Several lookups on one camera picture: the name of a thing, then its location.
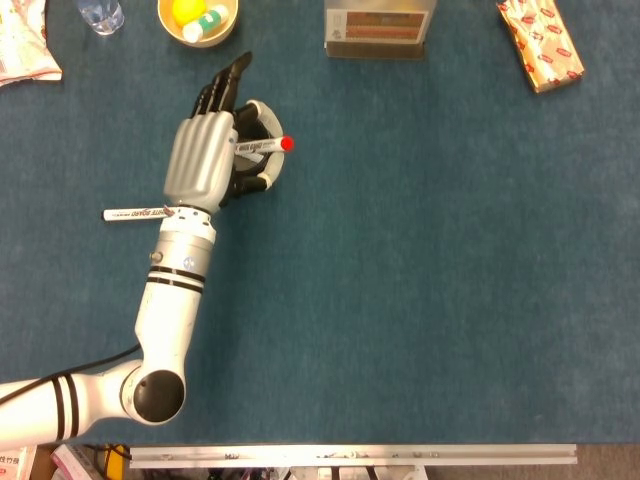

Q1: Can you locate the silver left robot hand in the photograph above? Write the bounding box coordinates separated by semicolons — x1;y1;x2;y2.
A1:
162;50;289;214

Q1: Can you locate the red whiteboard marker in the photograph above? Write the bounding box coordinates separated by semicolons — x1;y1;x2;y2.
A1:
233;134;296;157

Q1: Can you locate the black whiteboard marker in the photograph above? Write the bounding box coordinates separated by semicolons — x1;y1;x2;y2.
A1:
102;203;177;223

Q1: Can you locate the black mesh pen holder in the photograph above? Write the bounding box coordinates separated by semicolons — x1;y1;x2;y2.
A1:
232;110;277;192

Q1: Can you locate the cream bowl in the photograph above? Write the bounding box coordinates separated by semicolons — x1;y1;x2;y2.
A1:
157;0;240;49

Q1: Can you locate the green and white bottle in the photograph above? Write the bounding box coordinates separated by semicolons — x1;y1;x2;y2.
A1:
181;4;230;43

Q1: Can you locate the yellow ball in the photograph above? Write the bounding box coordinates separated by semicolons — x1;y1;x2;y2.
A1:
172;0;207;25

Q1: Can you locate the clear plastic water bottle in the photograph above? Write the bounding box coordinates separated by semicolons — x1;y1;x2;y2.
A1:
75;0;125;36

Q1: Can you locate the white printed snack bag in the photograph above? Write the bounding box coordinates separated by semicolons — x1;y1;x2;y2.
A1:
0;0;64;89

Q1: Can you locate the brown box with label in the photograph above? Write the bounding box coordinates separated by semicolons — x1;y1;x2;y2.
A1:
323;0;438;61

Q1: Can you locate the yellow object under table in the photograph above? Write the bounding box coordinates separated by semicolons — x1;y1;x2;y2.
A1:
102;443;132;480

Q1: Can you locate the pink box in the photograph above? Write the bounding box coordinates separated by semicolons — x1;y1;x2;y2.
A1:
49;443;101;480

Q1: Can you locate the printed paper box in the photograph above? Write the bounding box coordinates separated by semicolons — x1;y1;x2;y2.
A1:
0;444;39;480

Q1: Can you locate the gold and red wrapped package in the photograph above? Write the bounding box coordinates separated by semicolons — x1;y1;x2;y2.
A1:
495;0;586;95

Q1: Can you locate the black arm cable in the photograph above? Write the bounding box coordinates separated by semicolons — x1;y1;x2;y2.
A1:
0;344;144;401

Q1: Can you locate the aluminium rail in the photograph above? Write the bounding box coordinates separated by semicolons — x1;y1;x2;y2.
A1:
128;443;579;470

